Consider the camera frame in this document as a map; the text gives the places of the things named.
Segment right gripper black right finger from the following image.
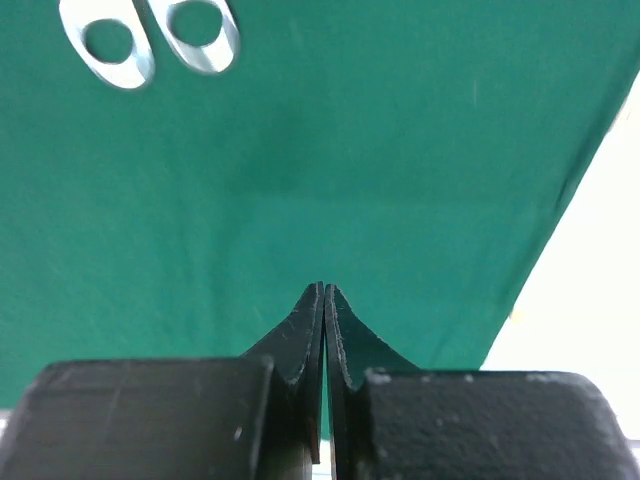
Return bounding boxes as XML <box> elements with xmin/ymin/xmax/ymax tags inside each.
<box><xmin>324</xmin><ymin>285</ymin><xmax>639</xmax><ymax>479</ymax></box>

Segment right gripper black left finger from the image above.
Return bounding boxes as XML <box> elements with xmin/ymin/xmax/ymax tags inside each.
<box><xmin>1</xmin><ymin>283</ymin><xmax>324</xmax><ymax>479</ymax></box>

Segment dark green surgical cloth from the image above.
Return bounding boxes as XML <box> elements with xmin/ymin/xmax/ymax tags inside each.
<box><xmin>1</xmin><ymin>1</ymin><xmax>639</xmax><ymax>409</ymax></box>

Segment silver surgical scissors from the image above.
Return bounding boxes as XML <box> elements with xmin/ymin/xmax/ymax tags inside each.
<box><xmin>59</xmin><ymin>0</ymin><xmax>240</xmax><ymax>90</ymax></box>

